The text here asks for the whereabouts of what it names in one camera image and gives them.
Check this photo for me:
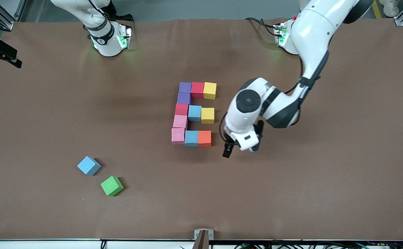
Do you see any orange foam block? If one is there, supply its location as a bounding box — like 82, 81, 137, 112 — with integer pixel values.
198, 130, 212, 147

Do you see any yellow foam block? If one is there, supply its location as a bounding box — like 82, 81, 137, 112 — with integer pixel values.
201, 108, 215, 125
203, 82, 217, 100

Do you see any pink foam block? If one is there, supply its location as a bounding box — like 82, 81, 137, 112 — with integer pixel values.
172, 116, 189, 130
171, 128, 187, 145

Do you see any beige shoe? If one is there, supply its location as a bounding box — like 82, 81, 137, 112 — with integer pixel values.
378, 0, 401, 18

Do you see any black shoe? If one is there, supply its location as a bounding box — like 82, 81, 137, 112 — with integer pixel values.
103, 0, 119, 20

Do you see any blue foam block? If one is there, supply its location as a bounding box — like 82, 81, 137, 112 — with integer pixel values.
188, 105, 202, 122
77, 156, 102, 176
185, 130, 199, 147

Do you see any brown table mat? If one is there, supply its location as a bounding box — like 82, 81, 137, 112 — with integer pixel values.
0, 18, 403, 241

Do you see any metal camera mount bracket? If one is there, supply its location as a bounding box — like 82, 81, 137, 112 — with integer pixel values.
194, 229, 214, 249

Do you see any green foam block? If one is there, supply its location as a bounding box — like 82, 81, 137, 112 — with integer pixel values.
100, 175, 124, 197

